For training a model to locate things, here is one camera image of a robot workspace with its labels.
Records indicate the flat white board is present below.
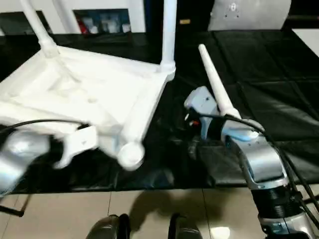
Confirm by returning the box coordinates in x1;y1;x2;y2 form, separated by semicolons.
291;27;319;58

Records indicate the white plastic table top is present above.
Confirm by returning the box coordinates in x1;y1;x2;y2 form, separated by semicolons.
0;46;176;172

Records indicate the black box with gold label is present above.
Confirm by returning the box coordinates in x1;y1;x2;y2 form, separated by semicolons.
146;0;215;32

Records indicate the black work mat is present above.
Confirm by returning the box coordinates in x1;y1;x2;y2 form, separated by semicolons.
0;29;319;194

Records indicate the white glass door cabinet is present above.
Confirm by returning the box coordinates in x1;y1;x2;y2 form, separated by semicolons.
0;0;148;35

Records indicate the white plastic table leg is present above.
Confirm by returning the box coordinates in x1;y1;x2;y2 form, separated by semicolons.
159;0;177;74
198;44;242;120
18;0;60;59

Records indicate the grey left robot foot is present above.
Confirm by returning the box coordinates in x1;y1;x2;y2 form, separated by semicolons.
88;214;130;239

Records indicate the black metal table frame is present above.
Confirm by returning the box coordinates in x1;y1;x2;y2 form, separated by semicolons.
0;194;32;217

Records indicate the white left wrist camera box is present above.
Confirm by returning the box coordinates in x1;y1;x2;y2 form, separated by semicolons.
53;125;98;170

